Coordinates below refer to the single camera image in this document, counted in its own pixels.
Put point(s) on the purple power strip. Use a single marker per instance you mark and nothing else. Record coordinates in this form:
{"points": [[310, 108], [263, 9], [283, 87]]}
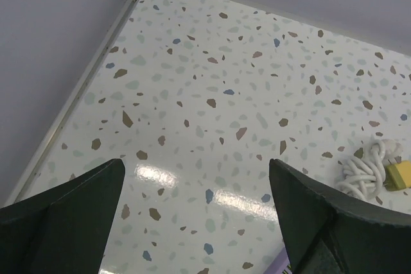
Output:
{"points": [[281, 264]]}

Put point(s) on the olive yellow charger plug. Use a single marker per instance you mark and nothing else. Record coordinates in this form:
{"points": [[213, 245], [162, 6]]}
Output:
{"points": [[398, 176]]}

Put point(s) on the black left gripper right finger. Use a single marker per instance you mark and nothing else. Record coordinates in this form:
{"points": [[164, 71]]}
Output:
{"points": [[326, 231]]}

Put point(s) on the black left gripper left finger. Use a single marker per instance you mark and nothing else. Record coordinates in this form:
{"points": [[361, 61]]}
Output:
{"points": [[64, 229]]}

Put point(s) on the aluminium table edge rail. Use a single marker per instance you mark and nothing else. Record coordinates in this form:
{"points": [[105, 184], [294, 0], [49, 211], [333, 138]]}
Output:
{"points": [[49, 50]]}

